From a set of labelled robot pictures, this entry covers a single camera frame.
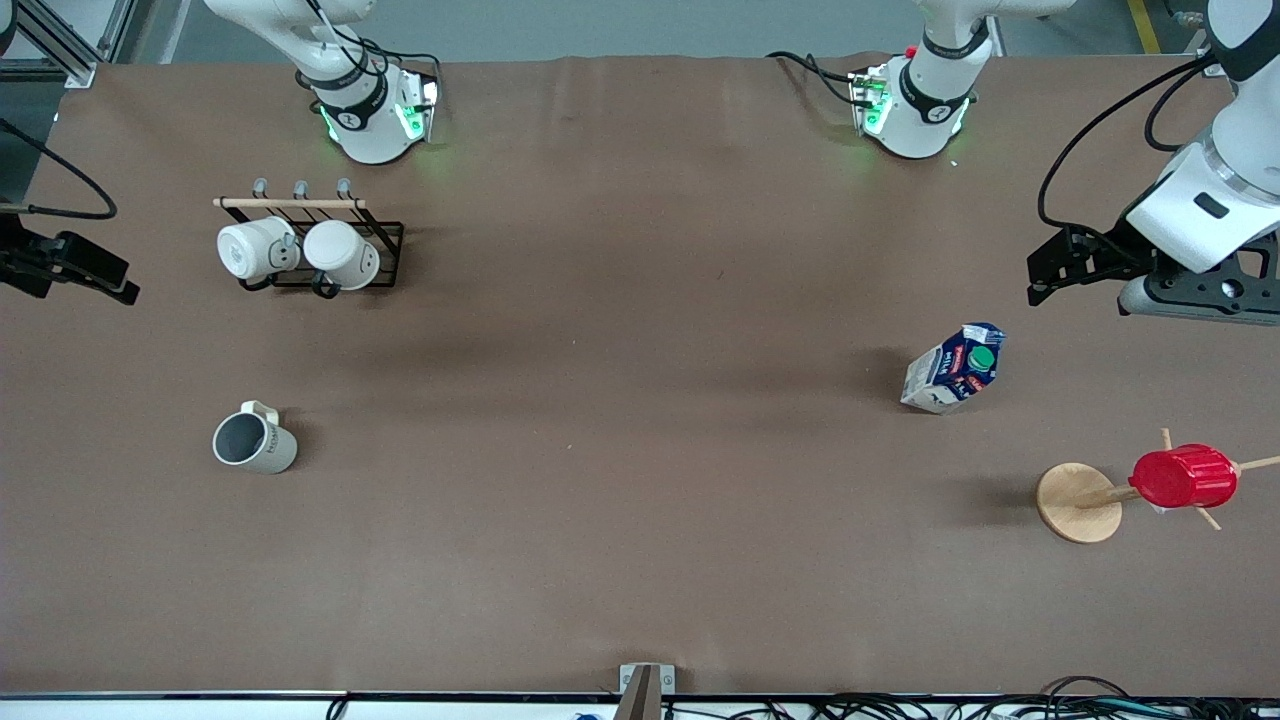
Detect blue white milk carton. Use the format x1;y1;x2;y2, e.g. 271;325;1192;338
900;322;1007;415

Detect white cup grey inside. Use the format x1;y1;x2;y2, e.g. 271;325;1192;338
212;400;299;475

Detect red ribbed plastic cup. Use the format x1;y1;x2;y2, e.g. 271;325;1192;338
1130;445;1240;510

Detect white hanging mug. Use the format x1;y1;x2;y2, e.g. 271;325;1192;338
303;220;382;292
217;217;301;282

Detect wooden mug tree stand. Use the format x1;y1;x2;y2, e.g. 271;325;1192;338
1036;428;1280;545

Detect brown table cover sheet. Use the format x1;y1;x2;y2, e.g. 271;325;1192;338
0;52;1280;698

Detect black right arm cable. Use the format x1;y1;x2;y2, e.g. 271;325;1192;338
0;120;118;219

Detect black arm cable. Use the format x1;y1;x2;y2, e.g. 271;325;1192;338
0;120;118;219
1037;55;1221;233

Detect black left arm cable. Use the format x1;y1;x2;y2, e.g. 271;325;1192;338
1037;55;1221;233

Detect aluminium frame profile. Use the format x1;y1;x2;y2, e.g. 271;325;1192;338
0;0;136;89

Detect black wire mug rack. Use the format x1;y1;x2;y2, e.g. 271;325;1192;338
213;178;406;299

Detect black left base cable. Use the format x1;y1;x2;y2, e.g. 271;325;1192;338
768;50;863;106

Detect black base cable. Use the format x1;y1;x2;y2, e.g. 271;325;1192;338
300;0;443;86
768;50;863;106

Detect black right base cable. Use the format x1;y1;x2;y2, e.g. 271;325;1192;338
300;0;443;86

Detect grey metal bracket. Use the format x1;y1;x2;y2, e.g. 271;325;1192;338
619;663;676;696

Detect brown post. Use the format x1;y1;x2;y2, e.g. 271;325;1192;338
613;665;663;720

